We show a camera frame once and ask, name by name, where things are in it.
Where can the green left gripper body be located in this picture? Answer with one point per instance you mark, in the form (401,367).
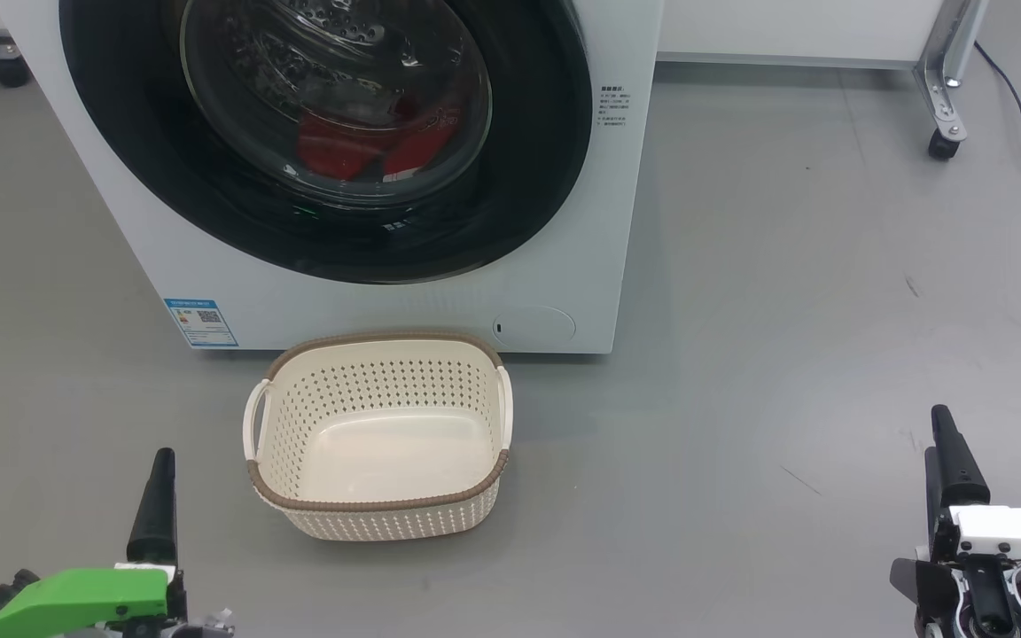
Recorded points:
(76,598)

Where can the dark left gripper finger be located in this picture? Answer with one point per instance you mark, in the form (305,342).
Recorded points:
(156,523)

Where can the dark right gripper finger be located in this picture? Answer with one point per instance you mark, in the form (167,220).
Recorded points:
(949,470)

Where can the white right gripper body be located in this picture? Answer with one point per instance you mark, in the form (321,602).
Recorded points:
(1016,536)

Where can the red garment with white stripes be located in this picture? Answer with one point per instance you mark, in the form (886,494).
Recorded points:
(333,151)

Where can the red basketball jersey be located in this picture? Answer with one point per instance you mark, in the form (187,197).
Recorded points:
(426,142)

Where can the cream perforated laundry basket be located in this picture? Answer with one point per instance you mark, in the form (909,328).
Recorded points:
(386,461)

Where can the white front-load washing machine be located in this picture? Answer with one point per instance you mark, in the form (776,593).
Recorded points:
(564,266)

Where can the blue energy label sticker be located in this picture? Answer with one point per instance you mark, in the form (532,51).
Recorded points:
(200,323)

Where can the white partition panel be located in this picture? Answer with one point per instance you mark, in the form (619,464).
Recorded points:
(785,27)

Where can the metal frame leg with caster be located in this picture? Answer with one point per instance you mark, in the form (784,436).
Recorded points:
(940,80)

